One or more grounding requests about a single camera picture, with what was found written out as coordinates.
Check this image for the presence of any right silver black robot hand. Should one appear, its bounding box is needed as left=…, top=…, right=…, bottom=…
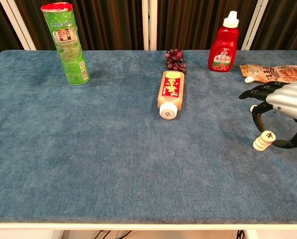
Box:
left=239, top=81, right=297, bottom=149

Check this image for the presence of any brown spouted sauce pouch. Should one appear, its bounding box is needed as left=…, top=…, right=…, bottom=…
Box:
left=239, top=64, right=297, bottom=84

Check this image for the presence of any red ketchup squeeze bottle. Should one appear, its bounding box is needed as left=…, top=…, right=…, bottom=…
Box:
left=207, top=10, right=240, bottom=73

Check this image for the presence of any red label drink bottle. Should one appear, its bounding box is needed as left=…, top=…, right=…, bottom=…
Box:
left=157, top=70, right=186, bottom=120

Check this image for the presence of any dark red grape bunch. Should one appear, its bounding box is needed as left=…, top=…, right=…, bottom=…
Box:
left=165, top=48, right=188, bottom=75

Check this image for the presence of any dark brown pleated curtain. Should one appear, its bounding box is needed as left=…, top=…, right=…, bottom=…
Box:
left=0, top=0, right=297, bottom=62

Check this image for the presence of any blue velvet table cloth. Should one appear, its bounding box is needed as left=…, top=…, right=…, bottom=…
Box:
left=0, top=49, right=297, bottom=225

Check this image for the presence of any green chips can red lid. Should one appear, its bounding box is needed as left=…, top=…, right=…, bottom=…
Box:
left=40, top=2, right=91, bottom=86

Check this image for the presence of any white metal frame post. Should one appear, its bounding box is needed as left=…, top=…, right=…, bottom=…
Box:
left=0, top=0, right=37, bottom=51
left=141, top=0, right=158, bottom=51
left=240, top=0, right=270, bottom=51

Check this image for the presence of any white table frame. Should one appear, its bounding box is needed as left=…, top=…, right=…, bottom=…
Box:
left=0, top=222, right=297, bottom=239

